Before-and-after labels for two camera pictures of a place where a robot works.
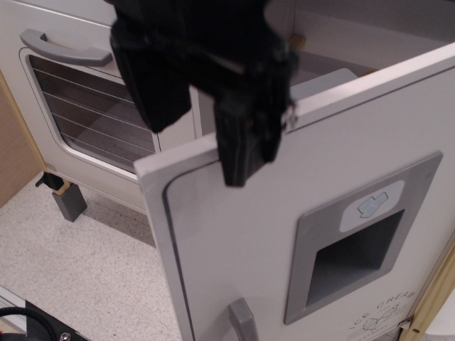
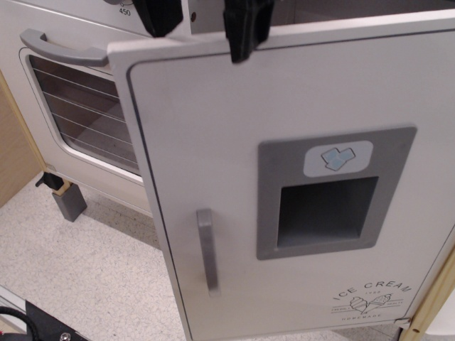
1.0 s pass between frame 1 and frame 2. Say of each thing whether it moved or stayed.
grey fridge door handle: moved
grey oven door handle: stayed
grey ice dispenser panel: moved
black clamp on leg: stayed
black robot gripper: moved
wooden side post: stayed
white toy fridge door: moved
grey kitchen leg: stayed
